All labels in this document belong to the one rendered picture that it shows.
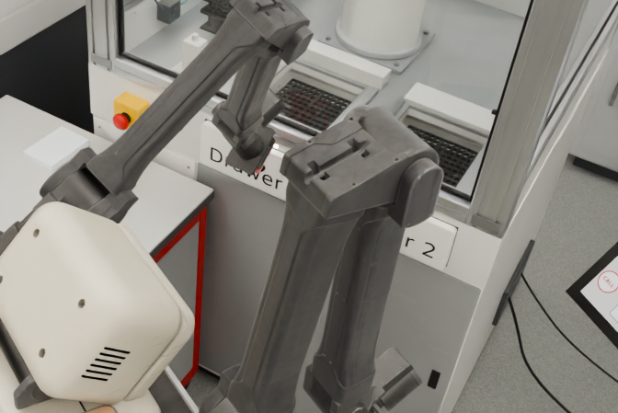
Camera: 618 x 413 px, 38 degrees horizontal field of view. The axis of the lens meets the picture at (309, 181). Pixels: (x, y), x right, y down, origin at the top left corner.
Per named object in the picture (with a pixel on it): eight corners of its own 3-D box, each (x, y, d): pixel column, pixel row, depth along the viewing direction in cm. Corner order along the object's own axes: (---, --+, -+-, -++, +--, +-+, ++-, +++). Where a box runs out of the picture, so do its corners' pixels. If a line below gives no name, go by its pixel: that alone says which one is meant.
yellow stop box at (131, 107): (137, 137, 203) (136, 111, 199) (111, 126, 205) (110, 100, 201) (150, 126, 207) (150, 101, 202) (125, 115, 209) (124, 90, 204)
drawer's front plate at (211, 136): (310, 212, 194) (316, 173, 187) (199, 161, 202) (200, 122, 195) (314, 207, 195) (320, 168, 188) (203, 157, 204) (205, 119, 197)
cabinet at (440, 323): (415, 499, 235) (488, 293, 183) (102, 329, 265) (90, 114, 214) (523, 280, 302) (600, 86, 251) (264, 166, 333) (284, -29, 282)
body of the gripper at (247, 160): (277, 132, 179) (268, 120, 172) (254, 177, 177) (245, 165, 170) (249, 121, 181) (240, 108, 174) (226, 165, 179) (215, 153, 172)
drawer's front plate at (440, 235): (442, 270, 184) (454, 233, 177) (320, 215, 193) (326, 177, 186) (446, 266, 185) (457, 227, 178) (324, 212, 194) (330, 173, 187)
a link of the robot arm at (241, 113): (239, -7, 125) (293, 47, 124) (268, -28, 128) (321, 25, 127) (201, 119, 164) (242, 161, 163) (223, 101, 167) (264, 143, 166)
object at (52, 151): (51, 171, 203) (51, 166, 202) (23, 156, 206) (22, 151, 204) (89, 144, 211) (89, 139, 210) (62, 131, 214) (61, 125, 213)
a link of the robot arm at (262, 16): (248, -39, 117) (302, 15, 116) (270, -19, 131) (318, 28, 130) (28, 198, 124) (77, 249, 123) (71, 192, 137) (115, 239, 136)
